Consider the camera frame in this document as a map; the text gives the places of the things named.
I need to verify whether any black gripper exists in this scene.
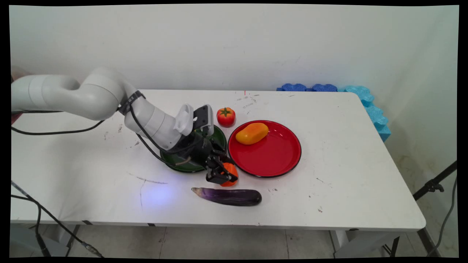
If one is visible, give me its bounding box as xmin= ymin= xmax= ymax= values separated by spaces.
xmin=178 ymin=129 xmax=237 ymax=184

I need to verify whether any orange toy tangerine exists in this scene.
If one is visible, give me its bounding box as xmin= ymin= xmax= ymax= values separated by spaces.
xmin=219 ymin=162 xmax=239 ymax=187

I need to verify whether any purple toy eggplant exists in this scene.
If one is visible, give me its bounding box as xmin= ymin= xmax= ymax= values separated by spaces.
xmin=191 ymin=187 xmax=263 ymax=207

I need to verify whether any dark green plate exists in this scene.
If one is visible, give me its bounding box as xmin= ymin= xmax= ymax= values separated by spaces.
xmin=160 ymin=124 xmax=227 ymax=173

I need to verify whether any orange yellow toy mango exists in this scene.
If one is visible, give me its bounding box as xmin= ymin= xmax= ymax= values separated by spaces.
xmin=235 ymin=122 xmax=270 ymax=145

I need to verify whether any red plate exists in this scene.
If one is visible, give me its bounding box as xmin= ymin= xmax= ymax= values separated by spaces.
xmin=228 ymin=120 xmax=302 ymax=178

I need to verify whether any red toy tomato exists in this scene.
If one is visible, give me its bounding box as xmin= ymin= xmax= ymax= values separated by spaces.
xmin=216 ymin=107 xmax=236 ymax=127

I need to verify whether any light blue foam piece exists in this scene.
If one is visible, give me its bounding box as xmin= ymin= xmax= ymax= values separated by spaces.
xmin=338 ymin=85 xmax=392 ymax=142

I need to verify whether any grey table leg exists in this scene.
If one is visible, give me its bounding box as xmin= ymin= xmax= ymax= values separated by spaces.
xmin=65 ymin=224 xmax=81 ymax=257

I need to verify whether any black tripod stand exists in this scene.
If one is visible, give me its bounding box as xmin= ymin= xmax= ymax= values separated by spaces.
xmin=412 ymin=161 xmax=458 ymax=257

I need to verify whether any black velcro strap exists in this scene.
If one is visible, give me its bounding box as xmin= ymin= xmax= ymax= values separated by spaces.
xmin=118 ymin=91 xmax=146 ymax=116

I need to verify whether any white table leg frame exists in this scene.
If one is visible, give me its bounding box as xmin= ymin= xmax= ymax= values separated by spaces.
xmin=328 ymin=229 xmax=401 ymax=258

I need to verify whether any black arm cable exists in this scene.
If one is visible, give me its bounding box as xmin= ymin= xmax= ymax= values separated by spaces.
xmin=11 ymin=104 xmax=205 ymax=167

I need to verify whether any black floor cable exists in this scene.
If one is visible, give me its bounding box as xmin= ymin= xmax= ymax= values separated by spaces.
xmin=10 ymin=180 xmax=105 ymax=258

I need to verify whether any grey hanging cable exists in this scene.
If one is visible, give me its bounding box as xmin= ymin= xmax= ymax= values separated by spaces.
xmin=427 ymin=177 xmax=458 ymax=257

